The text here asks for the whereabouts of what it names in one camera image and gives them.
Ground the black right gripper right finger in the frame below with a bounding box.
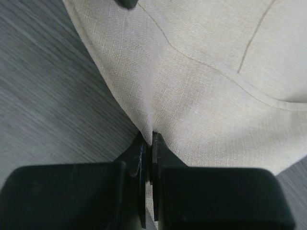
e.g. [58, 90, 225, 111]
[151, 133, 295, 230]

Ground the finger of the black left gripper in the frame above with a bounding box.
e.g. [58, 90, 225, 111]
[115, 0, 138, 10]

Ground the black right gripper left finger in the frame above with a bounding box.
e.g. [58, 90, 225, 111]
[0, 134, 147, 230]

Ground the beige cloth napkin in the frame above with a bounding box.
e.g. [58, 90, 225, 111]
[61, 0, 307, 177]

